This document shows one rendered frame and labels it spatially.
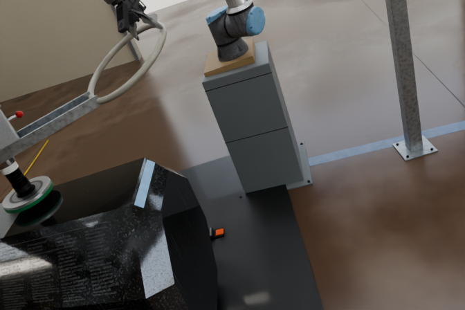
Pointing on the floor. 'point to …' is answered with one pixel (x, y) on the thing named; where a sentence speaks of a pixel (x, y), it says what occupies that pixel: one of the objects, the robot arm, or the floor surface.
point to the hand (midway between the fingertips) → (150, 35)
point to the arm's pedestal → (257, 124)
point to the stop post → (404, 66)
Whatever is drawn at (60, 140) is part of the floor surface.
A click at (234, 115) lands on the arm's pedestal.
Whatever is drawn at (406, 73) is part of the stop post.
